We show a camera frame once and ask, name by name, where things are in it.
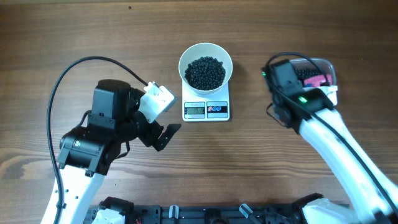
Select pink scoop blue handle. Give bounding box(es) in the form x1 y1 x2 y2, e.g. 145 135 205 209
303 74 333 87

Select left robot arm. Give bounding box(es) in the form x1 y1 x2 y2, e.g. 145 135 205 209
42 80 181 223

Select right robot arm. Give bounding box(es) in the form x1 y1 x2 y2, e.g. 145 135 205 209
262 60 397 223

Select white digital kitchen scale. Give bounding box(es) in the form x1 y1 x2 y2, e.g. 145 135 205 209
182 83 230 122

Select black beans in bowl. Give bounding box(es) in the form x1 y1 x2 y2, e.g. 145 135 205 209
184 56 226 91

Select white bowl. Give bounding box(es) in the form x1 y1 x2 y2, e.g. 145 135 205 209
178 43 233 95

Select black beans pile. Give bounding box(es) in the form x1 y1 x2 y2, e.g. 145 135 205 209
295 68 323 82

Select clear plastic container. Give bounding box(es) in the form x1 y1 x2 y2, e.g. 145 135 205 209
290 58 337 91

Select left black cable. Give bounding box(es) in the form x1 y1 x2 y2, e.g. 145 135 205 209
45 55 149 224

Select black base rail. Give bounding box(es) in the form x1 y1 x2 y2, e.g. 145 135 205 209
83 203 312 224

